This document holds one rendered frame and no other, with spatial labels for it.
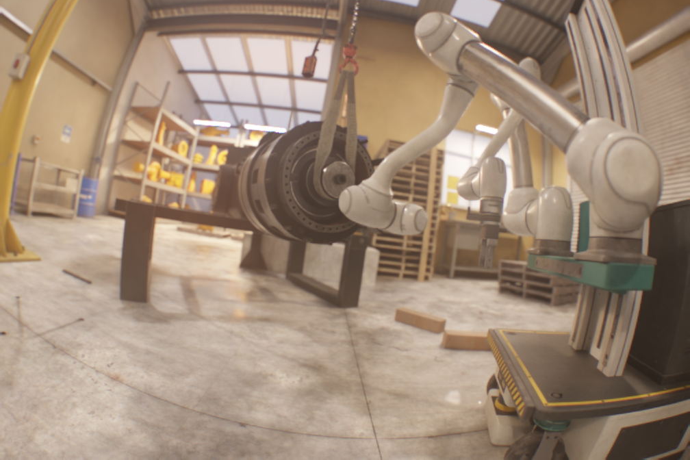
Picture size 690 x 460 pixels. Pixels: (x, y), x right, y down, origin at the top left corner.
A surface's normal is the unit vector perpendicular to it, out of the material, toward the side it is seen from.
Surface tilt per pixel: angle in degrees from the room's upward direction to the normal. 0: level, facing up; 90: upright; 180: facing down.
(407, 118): 90
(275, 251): 90
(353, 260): 90
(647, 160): 96
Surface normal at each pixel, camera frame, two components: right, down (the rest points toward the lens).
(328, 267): 0.07, -0.08
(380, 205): 0.40, 0.23
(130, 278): 0.58, 0.00
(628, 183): -0.64, -0.15
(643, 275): -0.31, -0.13
